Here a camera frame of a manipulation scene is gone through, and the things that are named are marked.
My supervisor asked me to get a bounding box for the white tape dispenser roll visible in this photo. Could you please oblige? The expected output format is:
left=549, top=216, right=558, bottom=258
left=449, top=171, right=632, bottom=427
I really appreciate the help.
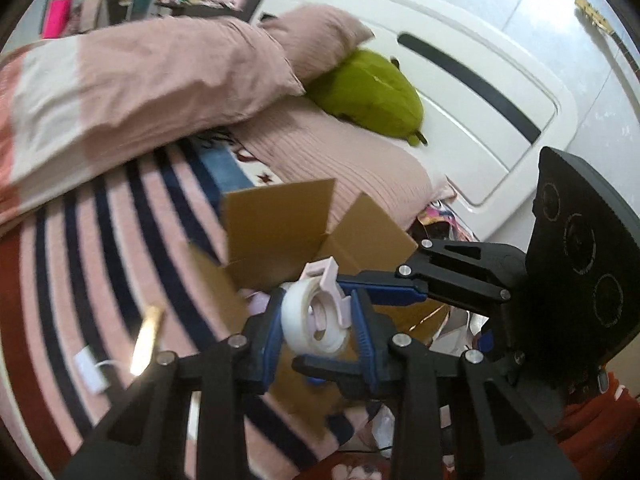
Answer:
left=281, top=257, right=352, bottom=358

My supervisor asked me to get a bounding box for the gold foil bar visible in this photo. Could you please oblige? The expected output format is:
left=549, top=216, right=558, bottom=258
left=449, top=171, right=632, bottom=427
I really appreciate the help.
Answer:
left=129, top=306, right=165, bottom=377

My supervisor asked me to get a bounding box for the brown cardboard box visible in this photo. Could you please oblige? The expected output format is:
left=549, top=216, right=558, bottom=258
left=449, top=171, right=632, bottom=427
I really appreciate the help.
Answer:
left=183, top=180, right=418, bottom=434

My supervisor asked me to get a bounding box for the striped pink fleece blanket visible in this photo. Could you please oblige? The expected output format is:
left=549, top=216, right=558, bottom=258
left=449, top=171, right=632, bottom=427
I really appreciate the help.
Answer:
left=0, top=138, right=352, bottom=480

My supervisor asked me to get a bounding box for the green plush toy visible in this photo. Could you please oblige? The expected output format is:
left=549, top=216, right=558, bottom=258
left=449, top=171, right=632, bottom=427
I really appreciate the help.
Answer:
left=306, top=49, right=427, bottom=146

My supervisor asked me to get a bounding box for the white bed headboard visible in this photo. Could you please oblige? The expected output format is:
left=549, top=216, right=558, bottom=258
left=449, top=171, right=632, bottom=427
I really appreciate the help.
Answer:
left=250, top=0, right=577, bottom=240

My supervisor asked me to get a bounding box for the pink pillow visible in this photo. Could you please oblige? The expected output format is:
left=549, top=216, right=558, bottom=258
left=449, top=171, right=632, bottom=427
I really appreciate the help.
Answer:
left=258, top=4, right=374, bottom=84

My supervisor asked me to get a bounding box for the guitar neck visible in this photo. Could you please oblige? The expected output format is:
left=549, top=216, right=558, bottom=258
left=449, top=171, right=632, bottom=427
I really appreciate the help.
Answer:
left=574, top=0, right=640, bottom=78

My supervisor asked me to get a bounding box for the patchwork pink grey duvet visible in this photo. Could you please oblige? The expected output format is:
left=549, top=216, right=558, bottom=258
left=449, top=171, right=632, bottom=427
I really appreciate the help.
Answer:
left=1, top=18, right=303, bottom=226

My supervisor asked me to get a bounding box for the pink bag on shelf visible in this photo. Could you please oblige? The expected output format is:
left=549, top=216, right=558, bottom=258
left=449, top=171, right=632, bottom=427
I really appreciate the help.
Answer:
left=41, top=0, right=73, bottom=39

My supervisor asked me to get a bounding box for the white adapter with cable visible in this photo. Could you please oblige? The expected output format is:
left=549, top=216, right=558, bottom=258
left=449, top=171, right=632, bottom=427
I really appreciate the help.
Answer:
left=74, top=346, right=134, bottom=396

